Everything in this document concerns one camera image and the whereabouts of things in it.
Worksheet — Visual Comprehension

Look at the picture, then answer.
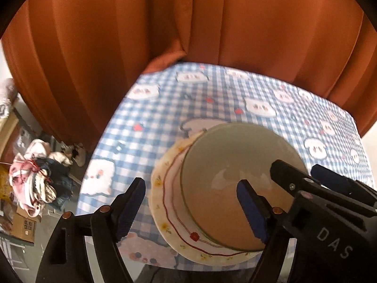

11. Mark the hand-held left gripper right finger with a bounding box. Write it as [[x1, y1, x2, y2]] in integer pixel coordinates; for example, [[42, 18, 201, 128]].
[[236, 179, 292, 283]]

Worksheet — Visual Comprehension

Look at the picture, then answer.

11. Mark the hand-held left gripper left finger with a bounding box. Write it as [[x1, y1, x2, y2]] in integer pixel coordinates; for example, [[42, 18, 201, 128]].
[[35, 177, 146, 283]]

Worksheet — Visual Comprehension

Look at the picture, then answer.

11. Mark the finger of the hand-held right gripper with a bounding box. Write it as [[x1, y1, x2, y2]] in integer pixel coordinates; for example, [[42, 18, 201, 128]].
[[311, 164, 377, 210], [270, 160, 324, 203]]

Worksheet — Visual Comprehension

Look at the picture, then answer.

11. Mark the large yellow floral plate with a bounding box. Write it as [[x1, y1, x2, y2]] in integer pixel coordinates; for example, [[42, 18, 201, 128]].
[[149, 130, 266, 263]]

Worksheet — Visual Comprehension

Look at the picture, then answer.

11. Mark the scalloped red rim plate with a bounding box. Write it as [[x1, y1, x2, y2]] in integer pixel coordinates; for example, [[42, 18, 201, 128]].
[[163, 146, 254, 255]]

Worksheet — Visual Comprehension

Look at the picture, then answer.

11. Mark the white floral ceramic bowl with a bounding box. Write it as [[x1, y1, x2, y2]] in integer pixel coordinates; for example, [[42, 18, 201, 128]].
[[180, 123, 308, 251]]

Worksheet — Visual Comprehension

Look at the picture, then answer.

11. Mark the white slipper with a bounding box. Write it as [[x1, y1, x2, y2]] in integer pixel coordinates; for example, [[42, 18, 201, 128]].
[[71, 143, 88, 167]]

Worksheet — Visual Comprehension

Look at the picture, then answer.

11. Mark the blue checkered bear tablecloth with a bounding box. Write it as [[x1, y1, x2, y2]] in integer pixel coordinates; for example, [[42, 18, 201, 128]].
[[76, 63, 370, 272]]

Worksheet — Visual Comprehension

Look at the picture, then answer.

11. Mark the pile of clothes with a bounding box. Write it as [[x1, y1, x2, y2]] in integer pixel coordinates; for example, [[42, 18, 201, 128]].
[[9, 139, 74, 217]]

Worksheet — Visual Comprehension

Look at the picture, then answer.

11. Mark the cardboard box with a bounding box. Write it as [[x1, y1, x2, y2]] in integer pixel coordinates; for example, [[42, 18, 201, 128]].
[[10, 206, 39, 244]]

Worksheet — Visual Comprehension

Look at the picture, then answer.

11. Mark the wooden shelf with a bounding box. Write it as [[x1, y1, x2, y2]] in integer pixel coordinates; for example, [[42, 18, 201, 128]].
[[0, 106, 27, 166]]

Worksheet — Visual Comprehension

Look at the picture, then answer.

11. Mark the orange curtain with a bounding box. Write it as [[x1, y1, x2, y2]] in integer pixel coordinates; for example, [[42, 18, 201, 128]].
[[1, 0, 377, 148]]

